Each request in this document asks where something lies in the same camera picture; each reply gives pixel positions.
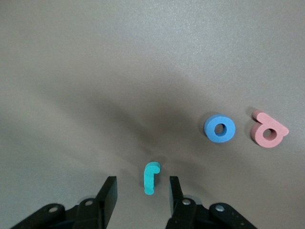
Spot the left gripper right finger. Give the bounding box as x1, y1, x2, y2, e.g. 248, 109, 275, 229
165, 176, 210, 229

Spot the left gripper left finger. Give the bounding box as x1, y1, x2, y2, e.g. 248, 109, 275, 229
66, 176, 118, 229

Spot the teal hooked foam letter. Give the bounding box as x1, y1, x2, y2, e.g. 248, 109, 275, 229
143, 161, 161, 195

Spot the blue foam letter o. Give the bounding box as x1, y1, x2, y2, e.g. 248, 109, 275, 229
203, 114, 236, 144

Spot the pink foam letter p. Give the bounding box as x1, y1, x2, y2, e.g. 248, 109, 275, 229
250, 109, 290, 148

